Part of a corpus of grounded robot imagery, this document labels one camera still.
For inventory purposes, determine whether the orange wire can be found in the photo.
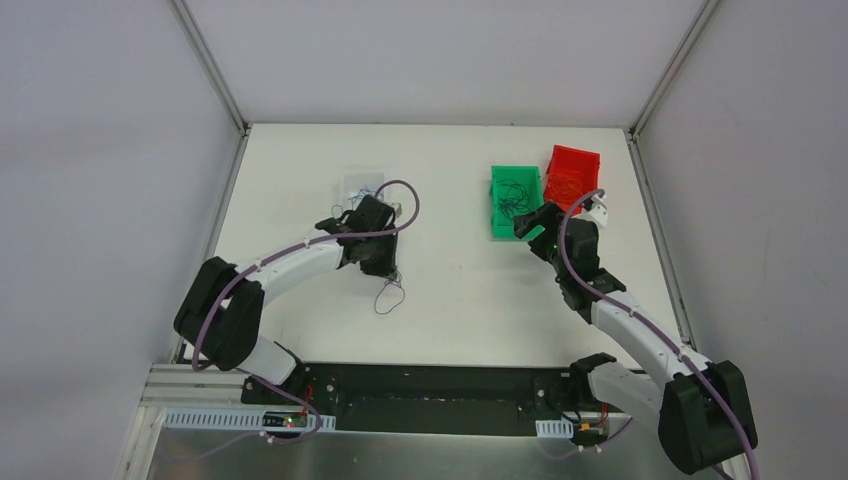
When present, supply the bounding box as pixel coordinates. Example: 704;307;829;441
553;168;598;210

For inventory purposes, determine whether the blue wire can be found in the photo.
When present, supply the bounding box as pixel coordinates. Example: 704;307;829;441
331;187;386;220

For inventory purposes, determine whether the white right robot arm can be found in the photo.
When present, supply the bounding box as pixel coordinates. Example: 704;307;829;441
512;194;759;478

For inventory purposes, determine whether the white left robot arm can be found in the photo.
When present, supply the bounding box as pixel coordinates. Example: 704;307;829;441
173;195;397;405

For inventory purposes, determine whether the green plastic bin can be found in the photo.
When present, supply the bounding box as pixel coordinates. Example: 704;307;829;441
489;165;544;240

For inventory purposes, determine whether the red plastic bin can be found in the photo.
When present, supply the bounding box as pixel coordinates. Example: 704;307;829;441
543;145;601;211

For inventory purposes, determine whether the clear plastic bin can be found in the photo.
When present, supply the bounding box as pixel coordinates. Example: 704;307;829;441
338;169;390;210

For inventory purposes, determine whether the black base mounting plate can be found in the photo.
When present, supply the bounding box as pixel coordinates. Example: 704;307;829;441
241;353;615;437

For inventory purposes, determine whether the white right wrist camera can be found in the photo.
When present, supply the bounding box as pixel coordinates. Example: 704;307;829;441
584;195;608;229

